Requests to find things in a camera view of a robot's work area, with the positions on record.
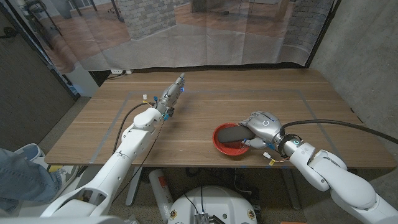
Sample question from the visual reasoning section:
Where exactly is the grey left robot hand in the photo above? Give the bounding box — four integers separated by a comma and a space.
155, 73, 186, 117

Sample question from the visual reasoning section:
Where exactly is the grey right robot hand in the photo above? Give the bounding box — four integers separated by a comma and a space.
238, 111, 285, 149

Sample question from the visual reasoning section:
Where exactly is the black glasses case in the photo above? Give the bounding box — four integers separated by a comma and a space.
216, 125, 256, 144

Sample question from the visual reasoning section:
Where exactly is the red bowl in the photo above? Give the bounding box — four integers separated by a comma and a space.
212, 122, 252, 157

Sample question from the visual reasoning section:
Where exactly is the printed room backdrop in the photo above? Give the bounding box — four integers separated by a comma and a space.
6, 0, 338, 75

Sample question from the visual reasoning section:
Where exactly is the grey table leg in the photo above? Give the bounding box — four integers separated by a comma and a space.
281, 167, 302, 211
125, 167, 144, 207

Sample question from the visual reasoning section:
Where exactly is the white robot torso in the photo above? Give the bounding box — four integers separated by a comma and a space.
167, 185, 258, 224

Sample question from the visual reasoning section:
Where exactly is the white cylinder with orange label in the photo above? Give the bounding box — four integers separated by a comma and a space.
148, 169, 174, 215

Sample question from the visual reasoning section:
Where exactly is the black backdrop stand pole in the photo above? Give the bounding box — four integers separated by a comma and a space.
304, 0, 342, 68

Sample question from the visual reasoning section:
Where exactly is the white and blue shoe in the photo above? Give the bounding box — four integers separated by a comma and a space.
12, 142, 46, 163

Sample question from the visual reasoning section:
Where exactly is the person's leg in jeans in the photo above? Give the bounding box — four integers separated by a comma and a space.
0, 148, 63, 215

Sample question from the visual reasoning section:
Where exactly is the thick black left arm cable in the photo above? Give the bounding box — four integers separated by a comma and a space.
113, 101, 156, 155

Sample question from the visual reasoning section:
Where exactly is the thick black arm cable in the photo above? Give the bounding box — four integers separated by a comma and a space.
279, 119, 398, 146
113, 101, 156, 155

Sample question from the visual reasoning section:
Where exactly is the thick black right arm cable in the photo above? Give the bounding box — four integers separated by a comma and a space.
279, 119, 398, 146

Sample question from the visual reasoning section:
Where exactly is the black door handle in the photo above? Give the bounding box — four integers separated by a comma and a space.
0, 26, 18, 40

